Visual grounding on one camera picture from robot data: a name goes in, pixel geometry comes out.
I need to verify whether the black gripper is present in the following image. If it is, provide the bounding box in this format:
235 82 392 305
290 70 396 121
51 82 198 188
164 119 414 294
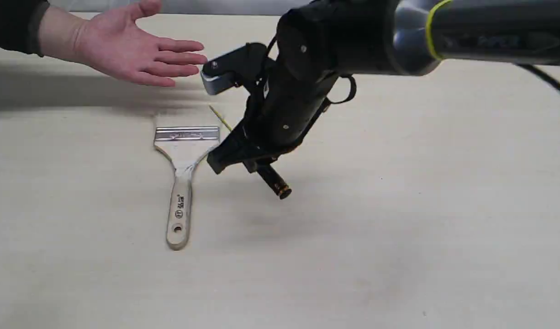
207 69 340 175

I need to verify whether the person's open bare hand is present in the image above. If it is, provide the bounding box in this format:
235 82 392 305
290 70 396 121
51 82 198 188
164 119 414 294
73 0 207 87

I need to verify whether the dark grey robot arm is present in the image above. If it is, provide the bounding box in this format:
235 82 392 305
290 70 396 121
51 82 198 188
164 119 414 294
201 0 560 173

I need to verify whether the wide wooden-handled paint brush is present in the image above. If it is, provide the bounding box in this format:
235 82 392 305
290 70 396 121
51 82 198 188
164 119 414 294
154 107 221 251

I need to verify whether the forearm in black sleeve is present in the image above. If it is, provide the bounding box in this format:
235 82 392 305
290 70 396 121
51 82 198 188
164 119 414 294
0 0 86 63

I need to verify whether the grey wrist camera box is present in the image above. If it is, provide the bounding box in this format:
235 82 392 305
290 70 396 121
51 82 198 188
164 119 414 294
201 43 268 96

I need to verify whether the black and gold precision screwdriver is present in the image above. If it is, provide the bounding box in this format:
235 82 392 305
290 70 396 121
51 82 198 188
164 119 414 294
206 106 292 200

